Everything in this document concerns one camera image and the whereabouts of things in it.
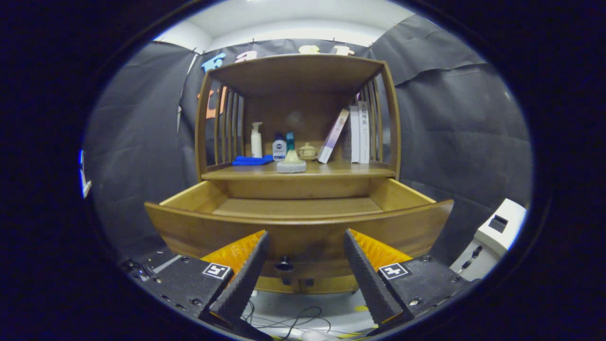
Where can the grey patterned book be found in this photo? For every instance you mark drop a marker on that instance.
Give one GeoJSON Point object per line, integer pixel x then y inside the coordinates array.
{"type": "Point", "coordinates": [346, 142]}

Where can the white pump bottle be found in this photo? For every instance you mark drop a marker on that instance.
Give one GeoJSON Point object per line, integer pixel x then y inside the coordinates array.
{"type": "Point", "coordinates": [256, 142]}

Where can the thin white book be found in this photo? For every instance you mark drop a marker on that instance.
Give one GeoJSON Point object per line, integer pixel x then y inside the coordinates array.
{"type": "Point", "coordinates": [354, 135]}

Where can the wooden countertop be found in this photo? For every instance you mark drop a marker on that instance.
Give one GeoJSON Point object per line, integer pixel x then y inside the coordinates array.
{"type": "Point", "coordinates": [350, 169]}

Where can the wooden cabinet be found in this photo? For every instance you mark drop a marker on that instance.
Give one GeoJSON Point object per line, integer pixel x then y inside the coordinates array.
{"type": "Point", "coordinates": [296, 76]}

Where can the wooden cabinet door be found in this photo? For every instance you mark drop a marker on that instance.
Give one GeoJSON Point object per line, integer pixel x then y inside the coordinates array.
{"type": "Point", "coordinates": [272, 285]}
{"type": "Point", "coordinates": [331, 285]}

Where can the beige lidded ceramic cup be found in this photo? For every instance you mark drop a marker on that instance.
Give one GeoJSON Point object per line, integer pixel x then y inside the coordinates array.
{"type": "Point", "coordinates": [307, 151]}

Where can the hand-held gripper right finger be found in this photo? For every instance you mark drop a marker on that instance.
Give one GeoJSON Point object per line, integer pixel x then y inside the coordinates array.
{"type": "Point", "coordinates": [369, 284]}

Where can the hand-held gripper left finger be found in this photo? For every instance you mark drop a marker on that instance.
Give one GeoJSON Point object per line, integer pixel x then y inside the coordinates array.
{"type": "Point", "coordinates": [244, 282]}

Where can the wooden drawer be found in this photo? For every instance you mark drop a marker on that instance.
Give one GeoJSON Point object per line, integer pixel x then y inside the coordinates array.
{"type": "Point", "coordinates": [303, 232]}

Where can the black backdrop cloth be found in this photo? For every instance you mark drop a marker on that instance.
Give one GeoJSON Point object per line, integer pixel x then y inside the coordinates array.
{"type": "Point", "coordinates": [450, 132]}

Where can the purple white book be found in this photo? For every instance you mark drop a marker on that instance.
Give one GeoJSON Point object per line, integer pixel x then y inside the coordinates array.
{"type": "Point", "coordinates": [331, 137]}

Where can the teal slim bottle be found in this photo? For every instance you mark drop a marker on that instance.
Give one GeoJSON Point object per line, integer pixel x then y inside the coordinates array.
{"type": "Point", "coordinates": [290, 139]}

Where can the white book black lettering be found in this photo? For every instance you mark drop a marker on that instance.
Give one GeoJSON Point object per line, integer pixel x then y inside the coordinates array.
{"type": "Point", "coordinates": [363, 132]}

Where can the white machine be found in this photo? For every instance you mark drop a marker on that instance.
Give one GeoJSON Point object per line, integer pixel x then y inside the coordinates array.
{"type": "Point", "coordinates": [502, 232]}

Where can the yellow floor tape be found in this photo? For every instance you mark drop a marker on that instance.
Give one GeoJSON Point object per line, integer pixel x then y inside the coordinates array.
{"type": "Point", "coordinates": [360, 308]}

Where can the pale green soap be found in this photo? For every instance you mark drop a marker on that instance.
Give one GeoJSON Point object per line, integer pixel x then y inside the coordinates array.
{"type": "Point", "coordinates": [291, 166]}

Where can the blue folded cloth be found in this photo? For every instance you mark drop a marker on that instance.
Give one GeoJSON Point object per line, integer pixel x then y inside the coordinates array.
{"type": "Point", "coordinates": [251, 160]}

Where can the white lotion bottle blue cap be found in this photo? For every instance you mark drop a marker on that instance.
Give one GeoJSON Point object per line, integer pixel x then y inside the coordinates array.
{"type": "Point", "coordinates": [279, 149]}

